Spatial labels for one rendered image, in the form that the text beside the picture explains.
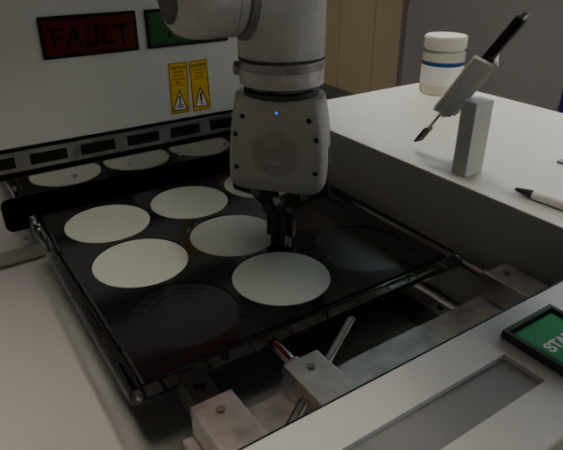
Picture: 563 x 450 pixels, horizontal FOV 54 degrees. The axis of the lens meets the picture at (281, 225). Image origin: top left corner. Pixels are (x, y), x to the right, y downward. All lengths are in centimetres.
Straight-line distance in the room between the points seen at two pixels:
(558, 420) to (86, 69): 63
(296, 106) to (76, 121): 33
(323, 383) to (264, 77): 27
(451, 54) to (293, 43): 51
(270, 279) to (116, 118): 34
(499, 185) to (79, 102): 51
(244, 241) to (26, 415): 27
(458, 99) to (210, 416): 43
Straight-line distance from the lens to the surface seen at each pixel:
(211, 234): 65
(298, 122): 54
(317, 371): 45
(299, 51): 52
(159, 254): 62
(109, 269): 61
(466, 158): 66
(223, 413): 42
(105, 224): 70
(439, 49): 99
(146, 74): 79
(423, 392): 37
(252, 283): 56
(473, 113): 64
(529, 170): 71
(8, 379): 63
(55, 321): 69
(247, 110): 56
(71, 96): 76
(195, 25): 49
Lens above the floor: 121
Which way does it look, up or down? 28 degrees down
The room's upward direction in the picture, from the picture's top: straight up
